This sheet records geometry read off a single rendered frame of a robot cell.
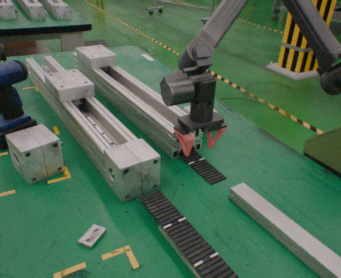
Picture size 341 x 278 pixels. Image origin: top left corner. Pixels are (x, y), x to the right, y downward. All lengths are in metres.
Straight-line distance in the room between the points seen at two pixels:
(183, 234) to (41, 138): 0.41
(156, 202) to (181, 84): 0.26
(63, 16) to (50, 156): 1.89
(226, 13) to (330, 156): 0.46
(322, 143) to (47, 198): 0.70
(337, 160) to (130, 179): 0.54
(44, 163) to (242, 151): 0.53
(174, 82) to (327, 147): 0.46
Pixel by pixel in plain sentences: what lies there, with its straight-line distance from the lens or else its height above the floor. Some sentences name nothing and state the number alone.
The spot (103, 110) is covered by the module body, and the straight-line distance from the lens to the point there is 0.98.
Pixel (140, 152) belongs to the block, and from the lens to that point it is 0.75.
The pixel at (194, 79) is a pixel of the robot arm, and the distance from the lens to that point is 0.76.
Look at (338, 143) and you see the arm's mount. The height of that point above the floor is 0.86.
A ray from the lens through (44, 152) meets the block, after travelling 0.83.
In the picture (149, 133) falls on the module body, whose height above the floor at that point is 0.80.
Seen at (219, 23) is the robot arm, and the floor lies 1.12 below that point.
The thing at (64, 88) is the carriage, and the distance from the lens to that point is 1.04.
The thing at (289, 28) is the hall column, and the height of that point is 0.49.
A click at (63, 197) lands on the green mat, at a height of 0.78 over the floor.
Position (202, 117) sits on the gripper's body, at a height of 0.93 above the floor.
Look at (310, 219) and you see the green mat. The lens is 0.79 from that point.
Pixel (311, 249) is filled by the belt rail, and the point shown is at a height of 0.81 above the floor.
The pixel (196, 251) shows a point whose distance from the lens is 0.63.
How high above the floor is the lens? 1.29
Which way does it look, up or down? 31 degrees down
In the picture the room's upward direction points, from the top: 2 degrees clockwise
